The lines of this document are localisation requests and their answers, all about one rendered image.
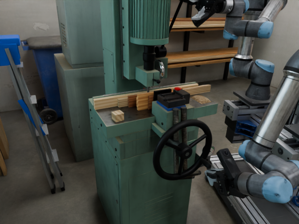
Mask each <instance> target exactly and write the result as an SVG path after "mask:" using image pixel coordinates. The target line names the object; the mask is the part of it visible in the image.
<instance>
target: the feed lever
mask: <svg viewBox="0 0 299 224"><path fill-rule="evenodd" d="M183 1H184V0H180V2H179V5H178V7H177V10H176V12H175V14H174V17H173V19H172V21H171V24H170V28H169V33H170V31H171V29H172V26H173V24H174V22H175V20H176V17H177V15H178V13H179V10H180V8H181V6H182V3H183ZM155 53H156V54H155V57H156V58H159V57H165V56H166V54H167V50H166V47H165V46H164V45H162V46H156V47H155Z"/></svg>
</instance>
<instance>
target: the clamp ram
mask: <svg viewBox="0 0 299 224"><path fill-rule="evenodd" d="M171 91H172V89H170V88H169V89H163V90H157V91H154V101H157V100H158V95H159V94H164V93H170V92H171Z"/></svg>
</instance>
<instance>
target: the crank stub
mask: <svg viewBox="0 0 299 224"><path fill-rule="evenodd" d="M200 161H201V162H202V163H203V165H204V166H205V167H206V168H211V164H210V163H209V162H208V161H207V160H205V159H203V158H201V159H200Z"/></svg>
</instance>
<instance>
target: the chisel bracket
mask: <svg viewBox="0 0 299 224"><path fill-rule="evenodd" d="M159 77H160V72H159V71H157V70H156V69H153V70H145V69H144V66H143V65H141V66H135V79H136V80H137V81H139V82H140V83H142V84H143V85H144V86H146V87H151V86H158V85H159V84H157V82H156V81H153V79H156V80H159Z"/></svg>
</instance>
